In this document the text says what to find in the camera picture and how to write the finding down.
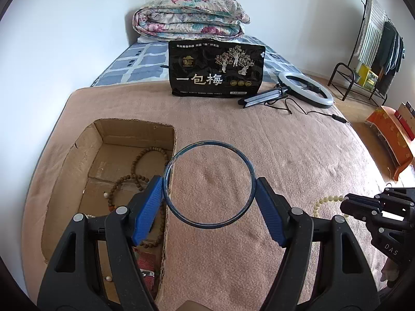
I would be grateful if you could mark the black folded tripod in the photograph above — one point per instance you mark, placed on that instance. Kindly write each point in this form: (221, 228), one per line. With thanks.
(259, 98)

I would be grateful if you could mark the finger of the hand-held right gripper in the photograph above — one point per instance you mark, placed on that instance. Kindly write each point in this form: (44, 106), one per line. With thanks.
(356, 212)
(363, 201)

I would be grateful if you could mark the red books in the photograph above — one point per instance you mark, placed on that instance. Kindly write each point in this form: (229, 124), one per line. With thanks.
(407, 120)

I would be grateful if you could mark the folded floral quilt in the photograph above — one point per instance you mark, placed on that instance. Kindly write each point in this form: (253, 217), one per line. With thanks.
(191, 19)

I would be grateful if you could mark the blue bangle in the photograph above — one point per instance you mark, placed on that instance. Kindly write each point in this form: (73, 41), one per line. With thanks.
(252, 181)

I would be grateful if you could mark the blue checked bed sheet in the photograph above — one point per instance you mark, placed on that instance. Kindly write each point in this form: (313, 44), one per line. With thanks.
(139, 64)

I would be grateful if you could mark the person's right hand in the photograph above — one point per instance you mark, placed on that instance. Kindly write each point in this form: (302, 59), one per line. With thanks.
(389, 270)

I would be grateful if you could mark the tan blanket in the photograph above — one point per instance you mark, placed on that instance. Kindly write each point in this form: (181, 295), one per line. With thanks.
(259, 129)

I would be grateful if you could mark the dark hanging clothes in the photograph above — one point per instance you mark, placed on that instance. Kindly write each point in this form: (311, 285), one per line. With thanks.
(390, 55)

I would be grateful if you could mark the black snack bag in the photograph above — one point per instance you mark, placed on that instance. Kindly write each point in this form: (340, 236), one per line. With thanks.
(201, 68)

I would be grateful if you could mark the black metal clothes rack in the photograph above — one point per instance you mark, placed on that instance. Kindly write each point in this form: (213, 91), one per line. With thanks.
(343, 68)

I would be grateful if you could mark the cardboard box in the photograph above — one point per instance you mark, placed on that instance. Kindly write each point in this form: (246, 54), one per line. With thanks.
(129, 132)

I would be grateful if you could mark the striped hanging cloth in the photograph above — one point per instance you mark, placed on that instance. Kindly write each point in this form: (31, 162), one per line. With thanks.
(371, 29)

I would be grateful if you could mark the yellow green boxes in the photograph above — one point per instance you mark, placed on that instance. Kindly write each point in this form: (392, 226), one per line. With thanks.
(368, 76)

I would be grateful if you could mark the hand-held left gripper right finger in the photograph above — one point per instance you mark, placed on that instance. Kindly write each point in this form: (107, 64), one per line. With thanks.
(269, 210)

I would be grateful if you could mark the orange patterned box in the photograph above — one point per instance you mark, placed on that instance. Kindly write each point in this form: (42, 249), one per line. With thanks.
(389, 129)

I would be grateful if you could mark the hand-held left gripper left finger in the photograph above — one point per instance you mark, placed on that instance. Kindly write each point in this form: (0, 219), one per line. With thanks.
(149, 207)

